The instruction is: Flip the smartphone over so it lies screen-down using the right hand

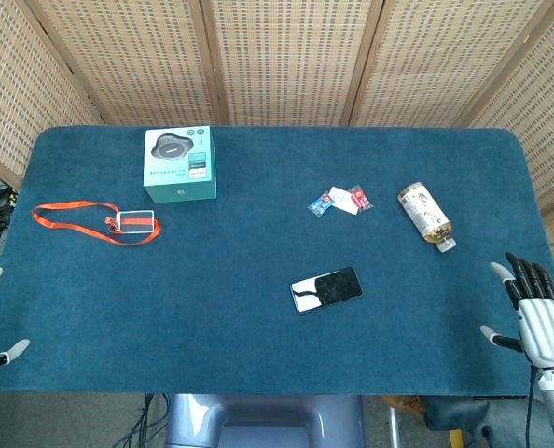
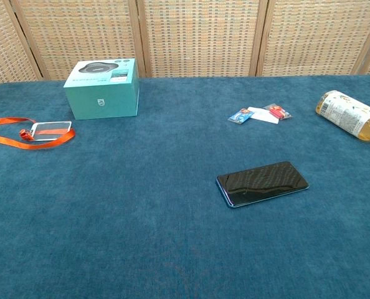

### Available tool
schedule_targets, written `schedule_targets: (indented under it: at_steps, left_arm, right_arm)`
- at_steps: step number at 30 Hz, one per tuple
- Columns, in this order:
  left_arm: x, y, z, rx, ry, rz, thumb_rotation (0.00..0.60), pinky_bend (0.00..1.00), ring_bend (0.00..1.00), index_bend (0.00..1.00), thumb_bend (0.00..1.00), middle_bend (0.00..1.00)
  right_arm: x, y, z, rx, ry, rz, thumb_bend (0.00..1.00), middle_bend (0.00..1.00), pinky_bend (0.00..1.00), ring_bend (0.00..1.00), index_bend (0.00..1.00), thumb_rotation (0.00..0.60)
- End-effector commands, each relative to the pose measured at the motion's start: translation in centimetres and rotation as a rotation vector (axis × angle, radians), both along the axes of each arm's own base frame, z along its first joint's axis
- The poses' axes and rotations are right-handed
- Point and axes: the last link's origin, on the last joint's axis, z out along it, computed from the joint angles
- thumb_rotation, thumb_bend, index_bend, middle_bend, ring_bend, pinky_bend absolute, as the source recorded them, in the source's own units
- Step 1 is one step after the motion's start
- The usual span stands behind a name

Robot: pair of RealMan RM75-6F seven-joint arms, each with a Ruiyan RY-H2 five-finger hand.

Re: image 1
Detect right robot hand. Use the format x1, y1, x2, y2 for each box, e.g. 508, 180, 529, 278
479, 251, 554, 371

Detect light blue smartphone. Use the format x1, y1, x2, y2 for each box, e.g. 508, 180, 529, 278
289, 266, 364, 315

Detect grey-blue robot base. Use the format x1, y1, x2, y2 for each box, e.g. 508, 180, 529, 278
163, 393, 367, 448

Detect dark teal cloth heap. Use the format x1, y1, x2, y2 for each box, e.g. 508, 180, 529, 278
422, 395, 554, 448

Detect orange crumpled bag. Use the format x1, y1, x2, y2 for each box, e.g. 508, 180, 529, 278
381, 395, 428, 417

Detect clear badge card holder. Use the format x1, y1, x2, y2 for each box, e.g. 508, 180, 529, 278
116, 208, 156, 235

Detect tea drink plastic bottle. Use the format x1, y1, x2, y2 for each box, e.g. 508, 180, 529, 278
396, 181, 459, 254

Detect red snack packet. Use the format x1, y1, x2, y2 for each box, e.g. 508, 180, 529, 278
347, 184, 374, 212

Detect teal speaker product box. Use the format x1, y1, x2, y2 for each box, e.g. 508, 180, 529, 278
143, 124, 218, 204

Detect blue table mat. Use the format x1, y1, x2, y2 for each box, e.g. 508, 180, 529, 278
0, 124, 554, 398

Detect white paper packet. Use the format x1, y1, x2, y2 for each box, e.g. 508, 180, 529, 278
327, 186, 360, 217

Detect blue snack packet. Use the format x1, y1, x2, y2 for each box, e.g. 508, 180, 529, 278
308, 189, 335, 217

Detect woven wooden folding screen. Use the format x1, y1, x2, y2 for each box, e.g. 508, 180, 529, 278
0, 0, 554, 300

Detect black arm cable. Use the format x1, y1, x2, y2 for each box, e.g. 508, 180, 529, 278
524, 365, 540, 448

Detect orange lanyard strap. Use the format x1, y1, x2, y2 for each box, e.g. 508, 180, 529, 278
31, 200, 163, 247

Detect black cables beside base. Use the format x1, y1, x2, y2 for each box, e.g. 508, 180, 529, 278
116, 393, 170, 448

